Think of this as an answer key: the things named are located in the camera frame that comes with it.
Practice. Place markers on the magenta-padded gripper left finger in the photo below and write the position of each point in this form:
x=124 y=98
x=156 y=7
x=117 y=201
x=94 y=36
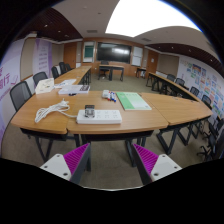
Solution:
x=77 y=158

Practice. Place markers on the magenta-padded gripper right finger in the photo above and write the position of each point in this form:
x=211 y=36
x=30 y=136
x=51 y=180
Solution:
x=146 y=159

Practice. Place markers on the white power strip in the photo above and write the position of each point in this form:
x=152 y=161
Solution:
x=106 y=117

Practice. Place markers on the green and white booklet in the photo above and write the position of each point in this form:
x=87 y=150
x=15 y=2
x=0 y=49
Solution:
x=131 y=100

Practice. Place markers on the white book with dark cover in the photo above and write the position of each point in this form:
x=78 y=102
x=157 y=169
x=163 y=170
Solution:
x=73 y=89

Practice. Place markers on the black office chairs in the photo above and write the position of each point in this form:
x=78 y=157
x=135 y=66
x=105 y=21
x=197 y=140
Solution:
x=20 y=93
x=213 y=140

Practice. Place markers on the red whiteboard marker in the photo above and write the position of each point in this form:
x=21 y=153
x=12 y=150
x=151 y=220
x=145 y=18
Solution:
x=109 y=96

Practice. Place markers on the blue whiteboard marker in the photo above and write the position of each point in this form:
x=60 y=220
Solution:
x=111 y=96
x=114 y=97

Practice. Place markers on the white remote control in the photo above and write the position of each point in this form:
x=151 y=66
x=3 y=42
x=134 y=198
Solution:
x=105 y=93

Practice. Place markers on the white paper sheets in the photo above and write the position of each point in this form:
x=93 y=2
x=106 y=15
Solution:
x=66 y=82

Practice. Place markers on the long wooden table row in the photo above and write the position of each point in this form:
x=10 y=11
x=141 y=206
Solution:
x=170 y=85
x=76 y=73

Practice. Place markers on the white paper bag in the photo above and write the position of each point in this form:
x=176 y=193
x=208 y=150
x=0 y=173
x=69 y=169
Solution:
x=44 y=86

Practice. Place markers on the small wooden side table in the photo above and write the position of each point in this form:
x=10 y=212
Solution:
x=141 y=69

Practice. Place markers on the brown wooden door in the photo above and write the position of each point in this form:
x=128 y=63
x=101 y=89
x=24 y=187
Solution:
x=152 y=61
x=70 y=55

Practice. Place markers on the wooden presenter desk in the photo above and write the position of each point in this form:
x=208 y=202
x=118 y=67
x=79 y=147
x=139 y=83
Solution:
x=113 y=67

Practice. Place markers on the black presenter desk chair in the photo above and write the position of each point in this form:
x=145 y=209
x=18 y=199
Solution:
x=104 y=63

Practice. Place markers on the large bright ceiling light panel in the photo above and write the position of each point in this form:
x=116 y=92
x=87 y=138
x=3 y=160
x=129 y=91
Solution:
x=146 y=16

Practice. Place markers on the colourful wall posters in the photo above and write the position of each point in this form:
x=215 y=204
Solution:
x=206 y=83

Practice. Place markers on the white purple-printed wall banner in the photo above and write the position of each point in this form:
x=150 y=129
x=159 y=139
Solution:
x=8 y=83

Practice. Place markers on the white wall whiteboard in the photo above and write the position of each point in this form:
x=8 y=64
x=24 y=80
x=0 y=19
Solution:
x=137 y=56

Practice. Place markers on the green-tinted wall whiteboard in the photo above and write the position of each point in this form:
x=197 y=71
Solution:
x=88 y=51

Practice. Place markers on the purple wall banner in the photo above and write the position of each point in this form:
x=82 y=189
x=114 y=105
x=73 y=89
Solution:
x=42 y=56

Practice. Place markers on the large black wall screen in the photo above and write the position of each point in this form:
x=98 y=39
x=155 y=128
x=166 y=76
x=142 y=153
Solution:
x=113 y=52

